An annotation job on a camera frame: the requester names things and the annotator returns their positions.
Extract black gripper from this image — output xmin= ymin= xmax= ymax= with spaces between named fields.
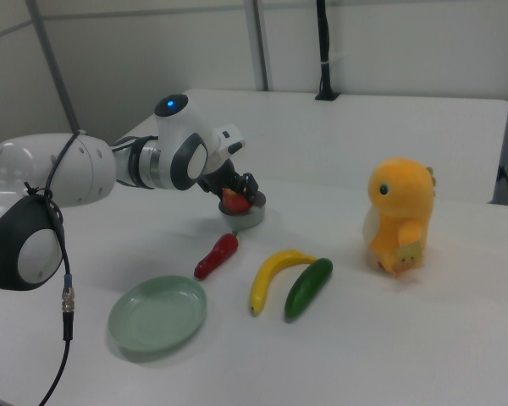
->
xmin=198 ymin=158 xmax=260 ymax=209

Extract red toy apple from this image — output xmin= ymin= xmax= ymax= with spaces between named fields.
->
xmin=222 ymin=188 xmax=252 ymax=212

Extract grey round bowl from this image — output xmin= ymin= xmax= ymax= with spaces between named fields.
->
xmin=218 ymin=192 xmax=268 ymax=232

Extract red toy chili pepper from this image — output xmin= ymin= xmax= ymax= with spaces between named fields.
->
xmin=193 ymin=230 xmax=240 ymax=282

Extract yellow toy banana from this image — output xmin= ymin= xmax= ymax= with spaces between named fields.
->
xmin=249 ymin=249 xmax=318 ymax=317

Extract green toy cucumber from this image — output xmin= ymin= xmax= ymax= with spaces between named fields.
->
xmin=284 ymin=257 xmax=334 ymax=320

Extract pale green plate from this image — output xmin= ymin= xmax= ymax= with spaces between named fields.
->
xmin=107 ymin=275 xmax=208 ymax=354

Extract orange dinosaur plush toy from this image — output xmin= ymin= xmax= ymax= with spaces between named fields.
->
xmin=362 ymin=156 xmax=439 ymax=280

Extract black pole with base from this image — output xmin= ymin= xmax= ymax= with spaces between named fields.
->
xmin=314 ymin=0 xmax=342 ymax=102

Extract yellow cartoon paper tag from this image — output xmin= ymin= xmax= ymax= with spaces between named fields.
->
xmin=395 ymin=239 xmax=424 ymax=277

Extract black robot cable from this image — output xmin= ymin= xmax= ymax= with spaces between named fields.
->
xmin=23 ymin=134 xmax=160 ymax=406

